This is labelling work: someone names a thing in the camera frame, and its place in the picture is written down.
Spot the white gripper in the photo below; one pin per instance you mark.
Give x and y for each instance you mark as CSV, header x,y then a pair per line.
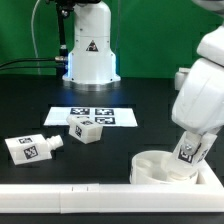
x,y
199,106

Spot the white L-shaped fence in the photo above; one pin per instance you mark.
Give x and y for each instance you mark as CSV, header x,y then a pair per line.
x,y
205,196

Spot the white marker sheet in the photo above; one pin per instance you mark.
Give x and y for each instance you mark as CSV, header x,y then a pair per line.
x,y
121,117

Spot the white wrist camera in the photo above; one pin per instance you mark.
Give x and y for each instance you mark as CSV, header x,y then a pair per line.
x,y
180,77

